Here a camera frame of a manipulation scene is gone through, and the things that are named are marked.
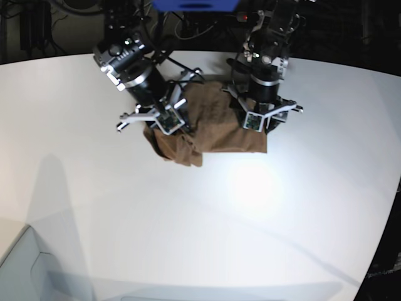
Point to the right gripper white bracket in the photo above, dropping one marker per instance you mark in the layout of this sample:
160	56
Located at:
160	104

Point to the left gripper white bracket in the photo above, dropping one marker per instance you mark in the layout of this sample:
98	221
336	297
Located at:
260	112

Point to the brown t-shirt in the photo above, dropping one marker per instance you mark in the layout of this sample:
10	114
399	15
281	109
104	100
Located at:
214	127

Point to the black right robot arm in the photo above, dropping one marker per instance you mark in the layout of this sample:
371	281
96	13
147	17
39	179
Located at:
134	62

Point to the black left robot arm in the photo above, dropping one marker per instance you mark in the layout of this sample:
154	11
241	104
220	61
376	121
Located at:
264	59

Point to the blue box at table edge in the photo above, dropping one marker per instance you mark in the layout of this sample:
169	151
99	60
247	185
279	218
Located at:
195	5

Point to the black equipment on floor left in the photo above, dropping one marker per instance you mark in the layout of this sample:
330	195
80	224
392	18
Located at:
34	25

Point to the white bin at table corner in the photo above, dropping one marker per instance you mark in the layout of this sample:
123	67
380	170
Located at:
29	273

